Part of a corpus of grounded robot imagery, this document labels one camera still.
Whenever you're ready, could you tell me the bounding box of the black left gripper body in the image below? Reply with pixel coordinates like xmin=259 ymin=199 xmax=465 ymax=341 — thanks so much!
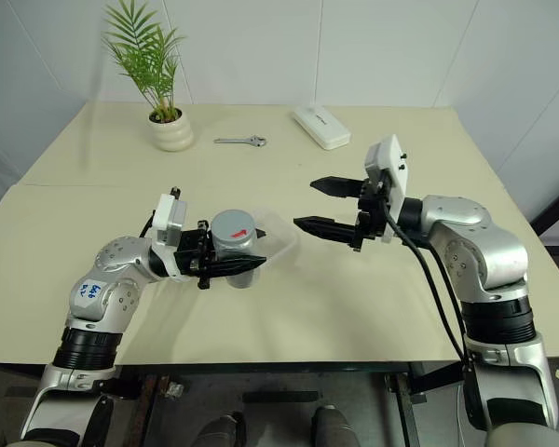
xmin=175 ymin=220 xmax=216 ymax=291

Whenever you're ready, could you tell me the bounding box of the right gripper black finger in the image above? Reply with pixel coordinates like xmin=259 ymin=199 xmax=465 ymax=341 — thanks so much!
xmin=293 ymin=214 xmax=361 ymax=245
xmin=309 ymin=175 xmax=369 ymax=200

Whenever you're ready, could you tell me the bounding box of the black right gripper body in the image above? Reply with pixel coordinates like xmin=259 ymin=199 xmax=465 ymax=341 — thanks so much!
xmin=351 ymin=174 xmax=393 ymax=255

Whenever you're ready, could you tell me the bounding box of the grey jar lid red arrow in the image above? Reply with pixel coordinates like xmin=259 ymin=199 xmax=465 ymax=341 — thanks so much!
xmin=211 ymin=210 xmax=258 ymax=255

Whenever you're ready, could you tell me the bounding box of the clear plastic box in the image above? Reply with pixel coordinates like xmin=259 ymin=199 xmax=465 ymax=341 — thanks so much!
xmin=240 ymin=206 xmax=302 ymax=272

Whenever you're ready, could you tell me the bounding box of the white rectangular case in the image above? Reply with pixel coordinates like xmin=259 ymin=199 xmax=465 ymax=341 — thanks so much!
xmin=292 ymin=103 xmax=352 ymax=152

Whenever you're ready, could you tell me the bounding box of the silver adjustable wrench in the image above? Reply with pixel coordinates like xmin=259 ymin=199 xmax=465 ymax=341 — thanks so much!
xmin=213 ymin=133 xmax=268 ymax=149

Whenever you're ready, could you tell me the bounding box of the white label blue writing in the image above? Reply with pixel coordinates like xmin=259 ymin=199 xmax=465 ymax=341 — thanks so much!
xmin=72 ymin=277 xmax=105 ymax=312

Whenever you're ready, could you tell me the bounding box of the white ribbed plant pot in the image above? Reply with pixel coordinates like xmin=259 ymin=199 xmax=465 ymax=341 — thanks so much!
xmin=147 ymin=107 xmax=196 ymax=153

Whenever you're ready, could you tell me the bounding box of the rusty metal table beam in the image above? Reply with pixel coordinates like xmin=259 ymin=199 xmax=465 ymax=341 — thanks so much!
xmin=122 ymin=373 xmax=171 ymax=447

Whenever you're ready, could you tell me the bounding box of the dark grey rounded shape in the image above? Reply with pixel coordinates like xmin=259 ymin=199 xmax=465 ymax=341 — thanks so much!
xmin=310 ymin=404 xmax=358 ymax=447
xmin=198 ymin=411 xmax=249 ymax=447

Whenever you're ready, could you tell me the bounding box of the green artificial palm plant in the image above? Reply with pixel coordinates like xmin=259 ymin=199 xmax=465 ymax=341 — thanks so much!
xmin=102 ymin=0 xmax=186 ymax=123

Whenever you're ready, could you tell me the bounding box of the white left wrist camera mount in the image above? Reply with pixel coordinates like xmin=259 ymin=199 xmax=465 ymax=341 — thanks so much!
xmin=148 ymin=187 xmax=201 ymax=284

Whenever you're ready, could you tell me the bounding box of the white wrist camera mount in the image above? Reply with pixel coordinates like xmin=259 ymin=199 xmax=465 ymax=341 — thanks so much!
xmin=362 ymin=134 xmax=410 ymax=245
xmin=148 ymin=187 xmax=201 ymax=284

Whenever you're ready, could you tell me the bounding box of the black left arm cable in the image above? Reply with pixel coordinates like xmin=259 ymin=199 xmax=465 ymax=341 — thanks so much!
xmin=138 ymin=210 xmax=157 ymax=240

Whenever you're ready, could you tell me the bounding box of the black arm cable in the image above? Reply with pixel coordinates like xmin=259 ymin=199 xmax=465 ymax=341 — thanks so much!
xmin=427 ymin=244 xmax=477 ymax=369
xmin=138 ymin=210 xmax=157 ymax=240
xmin=379 ymin=204 xmax=470 ymax=367

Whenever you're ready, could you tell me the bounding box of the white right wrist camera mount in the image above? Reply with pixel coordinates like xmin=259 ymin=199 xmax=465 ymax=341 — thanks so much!
xmin=362 ymin=134 xmax=410 ymax=245

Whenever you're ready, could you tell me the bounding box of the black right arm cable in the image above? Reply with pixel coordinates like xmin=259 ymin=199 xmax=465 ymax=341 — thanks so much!
xmin=427 ymin=244 xmax=477 ymax=369
xmin=379 ymin=204 xmax=470 ymax=367

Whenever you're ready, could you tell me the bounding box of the black metal table bracket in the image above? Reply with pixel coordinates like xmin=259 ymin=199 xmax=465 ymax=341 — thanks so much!
xmin=384 ymin=361 xmax=468 ymax=407

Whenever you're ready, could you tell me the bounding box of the black metal frame bar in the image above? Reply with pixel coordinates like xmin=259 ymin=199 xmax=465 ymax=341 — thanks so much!
xmin=529 ymin=179 xmax=559 ymax=237

